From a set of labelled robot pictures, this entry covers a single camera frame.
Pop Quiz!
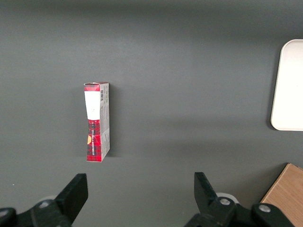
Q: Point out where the wooden two-drawer cabinet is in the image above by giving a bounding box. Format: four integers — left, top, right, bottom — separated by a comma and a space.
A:
260, 163, 303, 227

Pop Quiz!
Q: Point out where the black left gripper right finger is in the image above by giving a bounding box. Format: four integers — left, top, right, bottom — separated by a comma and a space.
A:
184, 172, 251, 227

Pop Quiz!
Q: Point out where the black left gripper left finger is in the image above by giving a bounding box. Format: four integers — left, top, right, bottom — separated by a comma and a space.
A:
18, 173, 89, 227

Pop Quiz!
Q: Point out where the red plaid cardboard box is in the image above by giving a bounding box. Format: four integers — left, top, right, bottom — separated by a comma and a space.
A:
83, 82, 111, 163

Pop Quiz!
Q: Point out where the white rectangular tray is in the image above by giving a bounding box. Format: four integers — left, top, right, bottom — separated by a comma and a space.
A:
270, 39, 303, 131

